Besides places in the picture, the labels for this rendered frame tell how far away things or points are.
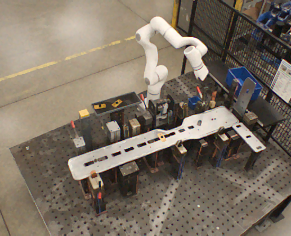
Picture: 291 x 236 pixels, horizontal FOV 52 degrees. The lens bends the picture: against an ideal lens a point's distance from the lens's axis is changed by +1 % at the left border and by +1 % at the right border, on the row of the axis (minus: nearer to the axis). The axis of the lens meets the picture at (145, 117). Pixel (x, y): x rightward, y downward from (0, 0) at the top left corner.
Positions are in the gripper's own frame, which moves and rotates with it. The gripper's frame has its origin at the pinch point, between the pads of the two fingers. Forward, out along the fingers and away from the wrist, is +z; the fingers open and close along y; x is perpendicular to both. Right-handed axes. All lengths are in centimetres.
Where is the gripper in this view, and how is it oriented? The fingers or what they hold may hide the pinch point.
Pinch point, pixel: (206, 81)
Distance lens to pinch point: 231.4
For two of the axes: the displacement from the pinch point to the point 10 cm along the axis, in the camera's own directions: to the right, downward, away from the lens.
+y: -5.2, 7.6, -3.8
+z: 5.1, 6.3, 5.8
